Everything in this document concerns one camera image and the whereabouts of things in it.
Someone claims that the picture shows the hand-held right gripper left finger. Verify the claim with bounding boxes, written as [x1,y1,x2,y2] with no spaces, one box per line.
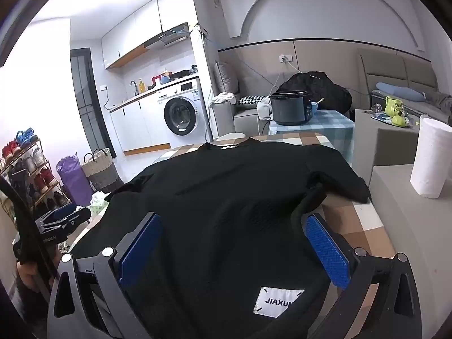
[47,213,165,339]

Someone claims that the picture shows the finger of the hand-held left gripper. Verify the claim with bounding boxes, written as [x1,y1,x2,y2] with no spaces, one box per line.
[35,208,92,233]
[44,203,77,221]

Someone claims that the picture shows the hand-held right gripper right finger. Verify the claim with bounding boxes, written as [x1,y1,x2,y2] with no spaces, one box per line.
[305,214,422,339]

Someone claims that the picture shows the black knit shirt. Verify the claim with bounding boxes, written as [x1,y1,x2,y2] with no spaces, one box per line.
[69,137,371,339]

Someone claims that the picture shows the green white plastic bag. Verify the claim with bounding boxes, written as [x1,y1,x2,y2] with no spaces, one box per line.
[90,191,114,217]

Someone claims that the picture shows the purple bag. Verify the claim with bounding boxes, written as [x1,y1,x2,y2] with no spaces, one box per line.
[56,153,94,208]

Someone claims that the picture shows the plaid tablecloth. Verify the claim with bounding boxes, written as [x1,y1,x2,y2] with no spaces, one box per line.
[69,131,396,260]

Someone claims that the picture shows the wooden shoe rack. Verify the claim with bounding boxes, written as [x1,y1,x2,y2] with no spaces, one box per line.
[0,138,71,221]

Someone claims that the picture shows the woven laundry basket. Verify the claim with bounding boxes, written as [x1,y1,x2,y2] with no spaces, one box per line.
[81,147,125,194]

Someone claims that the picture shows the shoe rack with shoes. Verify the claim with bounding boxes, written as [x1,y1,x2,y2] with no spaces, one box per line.
[2,127,66,212]

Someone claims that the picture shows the white kitchen base cabinets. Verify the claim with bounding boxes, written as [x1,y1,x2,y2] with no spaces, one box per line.
[109,94,172,156]

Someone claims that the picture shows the black framed door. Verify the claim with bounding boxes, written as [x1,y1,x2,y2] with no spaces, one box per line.
[69,48,107,148]

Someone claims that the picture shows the grey side cabinet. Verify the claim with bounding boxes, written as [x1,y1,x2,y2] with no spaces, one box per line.
[352,109,421,192]

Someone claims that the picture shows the blue checked table cover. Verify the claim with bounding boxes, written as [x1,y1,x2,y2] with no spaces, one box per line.
[268,109,355,165]

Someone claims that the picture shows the white paper towel roll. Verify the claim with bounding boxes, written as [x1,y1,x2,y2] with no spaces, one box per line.
[410,115,452,199]

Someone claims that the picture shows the white washing machine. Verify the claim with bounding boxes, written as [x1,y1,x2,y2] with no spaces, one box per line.
[155,78,211,149]

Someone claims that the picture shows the black storage basket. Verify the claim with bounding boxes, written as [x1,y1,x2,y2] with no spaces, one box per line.
[269,92,314,126]

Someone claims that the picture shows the grey sofa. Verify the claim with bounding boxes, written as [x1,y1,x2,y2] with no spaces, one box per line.
[211,60,280,139]

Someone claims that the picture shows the grey garment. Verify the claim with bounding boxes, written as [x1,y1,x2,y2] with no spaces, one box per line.
[256,98,273,119]

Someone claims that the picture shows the black jacket pile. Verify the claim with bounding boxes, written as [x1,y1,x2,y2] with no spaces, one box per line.
[278,71,353,121]

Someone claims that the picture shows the houndstooth pillow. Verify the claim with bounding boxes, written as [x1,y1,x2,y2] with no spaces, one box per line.
[235,95,271,107]

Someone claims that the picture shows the white cloth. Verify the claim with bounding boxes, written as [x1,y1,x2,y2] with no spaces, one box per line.
[211,92,237,106]

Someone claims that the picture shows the blue pillow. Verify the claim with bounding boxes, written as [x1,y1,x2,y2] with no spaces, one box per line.
[376,82,427,102]

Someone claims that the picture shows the grey cushion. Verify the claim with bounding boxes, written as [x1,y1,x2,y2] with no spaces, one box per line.
[213,61,241,96]

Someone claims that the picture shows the padded bed headboard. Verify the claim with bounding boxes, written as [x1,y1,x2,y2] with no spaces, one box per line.
[357,47,441,97]

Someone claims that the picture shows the range hood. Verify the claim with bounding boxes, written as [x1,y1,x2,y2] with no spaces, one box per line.
[144,23,190,51]

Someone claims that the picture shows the white wall cabinets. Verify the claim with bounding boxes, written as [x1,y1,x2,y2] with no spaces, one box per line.
[101,0,194,70]

